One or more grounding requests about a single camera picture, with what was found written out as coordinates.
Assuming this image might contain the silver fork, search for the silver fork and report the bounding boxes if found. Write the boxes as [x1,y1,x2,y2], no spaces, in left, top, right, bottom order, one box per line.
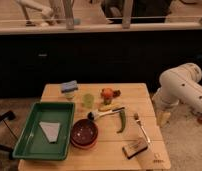
[134,113,151,144]

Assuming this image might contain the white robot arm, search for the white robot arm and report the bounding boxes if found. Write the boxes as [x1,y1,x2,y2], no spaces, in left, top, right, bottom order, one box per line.
[152,63,202,126]

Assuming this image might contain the wooden block eraser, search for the wooden block eraser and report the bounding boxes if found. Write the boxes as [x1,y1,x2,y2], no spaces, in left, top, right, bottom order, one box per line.
[122,137,148,159]

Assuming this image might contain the black stand legs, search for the black stand legs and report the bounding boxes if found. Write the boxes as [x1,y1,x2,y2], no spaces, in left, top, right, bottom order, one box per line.
[0,110,16,160]

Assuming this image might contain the orange red apple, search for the orange red apple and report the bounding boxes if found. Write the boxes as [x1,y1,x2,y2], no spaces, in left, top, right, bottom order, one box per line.
[101,88,114,98]

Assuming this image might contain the yellow banana piece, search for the yellow banana piece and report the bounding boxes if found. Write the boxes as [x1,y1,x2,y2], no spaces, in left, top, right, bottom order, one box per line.
[98,104,120,112]

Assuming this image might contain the white handled brush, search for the white handled brush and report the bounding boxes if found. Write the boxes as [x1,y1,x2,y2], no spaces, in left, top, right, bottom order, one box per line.
[87,107,124,120]

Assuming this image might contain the green plastic tray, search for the green plastic tray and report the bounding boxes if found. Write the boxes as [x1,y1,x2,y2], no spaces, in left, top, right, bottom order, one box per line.
[13,102,75,160]

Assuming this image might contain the green chili pepper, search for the green chili pepper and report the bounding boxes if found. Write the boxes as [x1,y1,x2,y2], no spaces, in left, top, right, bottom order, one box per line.
[117,110,126,133]

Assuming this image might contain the grey folded cloth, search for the grey folded cloth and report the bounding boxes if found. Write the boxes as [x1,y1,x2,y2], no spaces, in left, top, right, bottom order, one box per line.
[39,122,60,143]

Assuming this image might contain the green plastic cup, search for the green plastic cup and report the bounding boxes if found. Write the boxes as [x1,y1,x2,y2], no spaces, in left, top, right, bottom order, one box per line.
[83,94,94,109]

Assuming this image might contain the blue sponge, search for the blue sponge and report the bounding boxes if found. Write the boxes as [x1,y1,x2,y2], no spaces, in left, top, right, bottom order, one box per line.
[61,80,78,93]

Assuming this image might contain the small pale cup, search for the small pale cup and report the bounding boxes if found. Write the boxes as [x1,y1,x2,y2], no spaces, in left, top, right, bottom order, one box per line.
[64,91,75,100]

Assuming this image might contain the dark red bowl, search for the dark red bowl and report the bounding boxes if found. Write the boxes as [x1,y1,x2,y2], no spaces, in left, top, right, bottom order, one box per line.
[71,119,98,149]

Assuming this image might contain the dark brown small object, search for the dark brown small object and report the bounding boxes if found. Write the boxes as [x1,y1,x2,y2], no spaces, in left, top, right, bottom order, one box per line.
[113,90,121,98]

